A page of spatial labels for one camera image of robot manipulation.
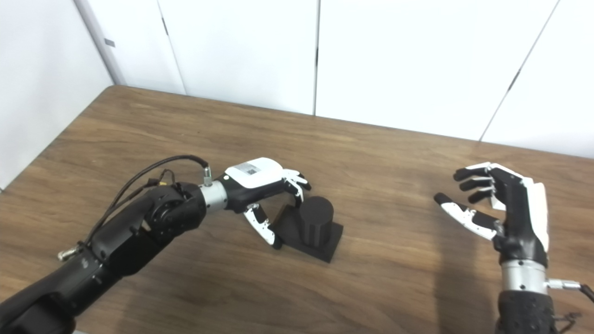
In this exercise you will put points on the black peg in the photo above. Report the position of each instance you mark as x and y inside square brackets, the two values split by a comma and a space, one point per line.
[315, 222]

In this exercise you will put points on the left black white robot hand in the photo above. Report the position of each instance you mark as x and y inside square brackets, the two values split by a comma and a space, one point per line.
[253, 174]

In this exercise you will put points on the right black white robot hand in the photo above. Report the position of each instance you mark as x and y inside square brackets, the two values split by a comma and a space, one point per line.
[515, 213]

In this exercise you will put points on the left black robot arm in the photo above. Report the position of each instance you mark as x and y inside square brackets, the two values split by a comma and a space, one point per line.
[120, 236]

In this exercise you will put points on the small grey wall label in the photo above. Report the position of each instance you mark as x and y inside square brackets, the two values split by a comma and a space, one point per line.
[109, 42]

